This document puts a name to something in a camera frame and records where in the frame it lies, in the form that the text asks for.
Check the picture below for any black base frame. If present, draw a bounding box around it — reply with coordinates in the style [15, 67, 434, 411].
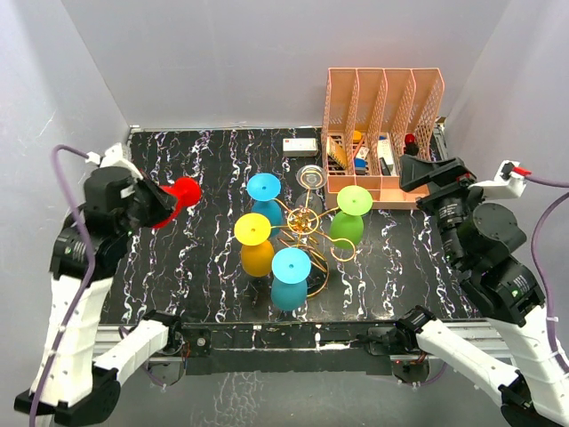
[101, 318, 503, 379]

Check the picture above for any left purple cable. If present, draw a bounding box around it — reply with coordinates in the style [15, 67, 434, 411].
[26, 144, 99, 427]

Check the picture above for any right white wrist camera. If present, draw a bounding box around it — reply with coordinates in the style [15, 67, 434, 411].
[470, 160, 531, 200]

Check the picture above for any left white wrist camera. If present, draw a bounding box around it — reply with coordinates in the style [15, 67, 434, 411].
[85, 143, 143, 180]

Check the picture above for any pink desk file organizer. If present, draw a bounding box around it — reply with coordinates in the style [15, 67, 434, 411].
[321, 68, 445, 210]

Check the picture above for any yellow wine glass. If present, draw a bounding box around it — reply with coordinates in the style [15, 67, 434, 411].
[234, 213, 275, 278]

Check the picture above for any red wine glass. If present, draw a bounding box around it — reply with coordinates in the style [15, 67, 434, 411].
[153, 176, 202, 230]

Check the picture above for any green wine glass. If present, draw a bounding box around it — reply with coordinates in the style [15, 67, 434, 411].
[329, 185, 373, 250]

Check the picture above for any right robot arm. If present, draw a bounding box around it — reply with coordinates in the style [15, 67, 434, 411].
[395, 155, 568, 426]

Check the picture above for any blue wine glass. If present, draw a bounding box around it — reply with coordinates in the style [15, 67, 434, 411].
[246, 173, 283, 227]
[270, 247, 312, 311]

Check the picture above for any blue wine glass rear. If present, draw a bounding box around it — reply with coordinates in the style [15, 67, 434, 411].
[246, 173, 283, 227]

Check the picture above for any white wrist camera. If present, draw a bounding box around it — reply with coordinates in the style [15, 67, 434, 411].
[470, 160, 531, 200]
[85, 143, 143, 180]

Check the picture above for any gold wire glass rack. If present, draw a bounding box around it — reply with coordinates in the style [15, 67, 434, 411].
[271, 189, 356, 298]

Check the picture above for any clear wine glass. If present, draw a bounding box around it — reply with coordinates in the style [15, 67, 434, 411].
[294, 165, 326, 214]

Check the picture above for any blue wine glass front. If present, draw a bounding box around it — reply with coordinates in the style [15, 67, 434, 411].
[270, 247, 312, 311]

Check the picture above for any red button black device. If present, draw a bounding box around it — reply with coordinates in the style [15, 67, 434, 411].
[404, 133, 420, 156]

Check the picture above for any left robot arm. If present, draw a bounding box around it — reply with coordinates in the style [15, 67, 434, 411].
[14, 166, 200, 426]

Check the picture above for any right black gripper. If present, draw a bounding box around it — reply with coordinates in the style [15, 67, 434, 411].
[397, 154, 492, 267]

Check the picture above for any white small box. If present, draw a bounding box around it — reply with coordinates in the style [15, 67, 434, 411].
[283, 138, 318, 157]

